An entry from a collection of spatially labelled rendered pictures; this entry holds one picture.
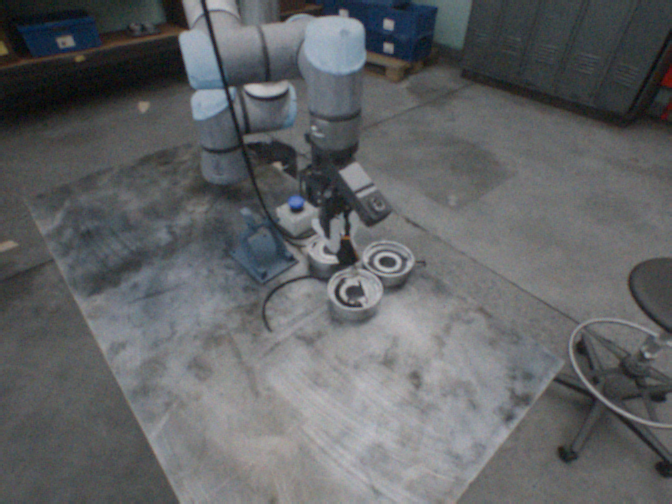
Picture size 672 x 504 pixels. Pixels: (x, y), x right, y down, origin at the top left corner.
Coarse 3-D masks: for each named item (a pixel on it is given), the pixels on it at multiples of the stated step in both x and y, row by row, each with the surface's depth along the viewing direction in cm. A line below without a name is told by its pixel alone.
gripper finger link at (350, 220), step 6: (348, 210) 66; (342, 216) 70; (348, 216) 66; (354, 216) 67; (342, 222) 71; (348, 222) 68; (354, 222) 68; (348, 228) 69; (354, 228) 69; (348, 234) 70; (354, 234) 70
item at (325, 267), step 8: (312, 240) 86; (320, 240) 87; (352, 240) 85; (312, 248) 85; (320, 248) 85; (328, 248) 87; (312, 256) 81; (328, 256) 83; (312, 264) 83; (320, 264) 81; (328, 264) 80; (336, 264) 81; (328, 272) 83; (336, 272) 83
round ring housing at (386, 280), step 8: (368, 248) 83; (376, 248) 85; (384, 248) 85; (400, 248) 84; (368, 256) 83; (376, 256) 83; (384, 256) 84; (392, 256) 83; (408, 256) 83; (376, 264) 81; (384, 264) 85; (392, 264) 85; (400, 264) 82; (408, 264) 81; (376, 272) 78; (408, 272) 79; (384, 280) 78; (392, 280) 78; (400, 280) 79
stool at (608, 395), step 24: (648, 264) 112; (648, 288) 105; (648, 312) 100; (600, 336) 135; (648, 336) 135; (624, 360) 126; (648, 360) 119; (576, 384) 141; (600, 384) 140; (624, 384) 129; (600, 408) 134; (624, 408) 134; (648, 408) 116; (648, 432) 128; (576, 456) 128
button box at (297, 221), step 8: (280, 208) 93; (288, 208) 93; (304, 208) 93; (312, 208) 93; (280, 216) 93; (288, 216) 91; (296, 216) 91; (304, 216) 91; (312, 216) 93; (280, 224) 96; (288, 224) 92; (296, 224) 90; (304, 224) 92; (296, 232) 92
